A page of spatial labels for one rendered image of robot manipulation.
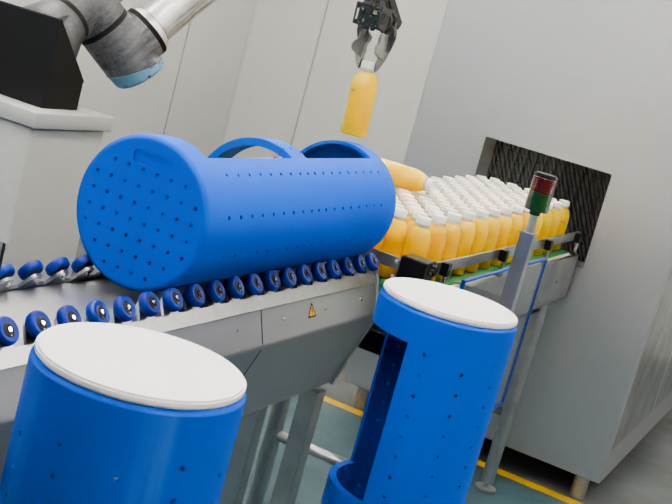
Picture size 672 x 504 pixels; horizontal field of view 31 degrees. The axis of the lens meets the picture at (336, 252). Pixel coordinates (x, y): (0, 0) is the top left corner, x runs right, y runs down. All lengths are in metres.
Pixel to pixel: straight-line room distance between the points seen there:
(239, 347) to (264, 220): 0.27
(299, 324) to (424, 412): 0.42
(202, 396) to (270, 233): 0.88
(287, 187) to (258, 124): 5.54
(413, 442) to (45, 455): 1.01
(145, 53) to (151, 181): 1.21
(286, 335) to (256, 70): 5.47
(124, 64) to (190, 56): 4.17
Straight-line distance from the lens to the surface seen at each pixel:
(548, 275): 4.22
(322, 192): 2.56
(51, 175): 3.22
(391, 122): 7.55
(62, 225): 3.32
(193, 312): 2.28
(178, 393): 1.52
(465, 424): 2.41
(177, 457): 1.52
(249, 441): 3.12
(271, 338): 2.54
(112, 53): 3.36
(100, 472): 1.52
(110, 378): 1.52
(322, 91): 7.76
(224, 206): 2.20
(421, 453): 2.40
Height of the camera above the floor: 1.54
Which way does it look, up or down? 11 degrees down
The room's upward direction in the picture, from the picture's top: 15 degrees clockwise
